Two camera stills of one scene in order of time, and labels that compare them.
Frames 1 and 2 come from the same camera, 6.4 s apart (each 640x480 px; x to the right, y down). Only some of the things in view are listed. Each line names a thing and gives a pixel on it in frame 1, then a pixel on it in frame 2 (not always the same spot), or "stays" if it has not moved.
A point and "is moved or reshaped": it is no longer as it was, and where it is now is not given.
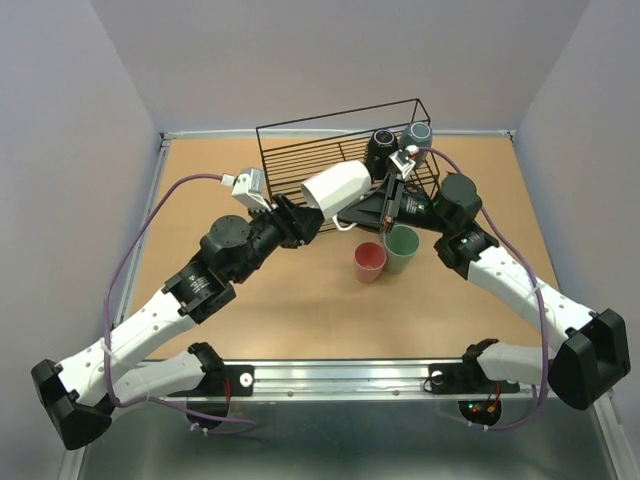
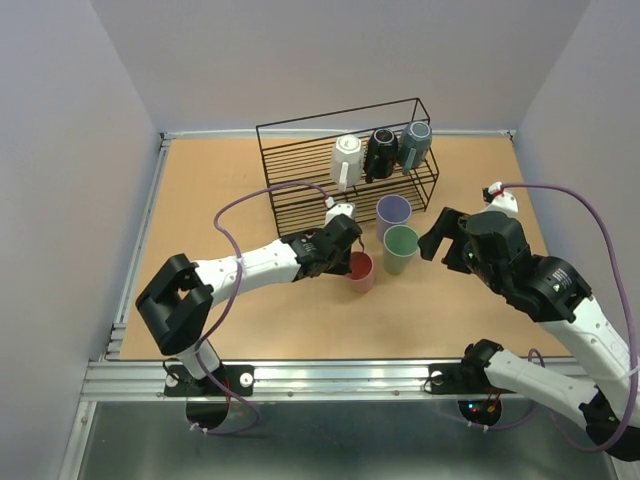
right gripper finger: (370, 206) to (430, 242)
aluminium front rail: (358, 380) stays
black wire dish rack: (329, 162) stays
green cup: (401, 245) stays
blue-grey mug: (420, 134) stays
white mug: (338, 189) to (347, 160)
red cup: (369, 259) is moved or reshaped
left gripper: (297, 224) to (343, 267)
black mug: (381, 145) stays
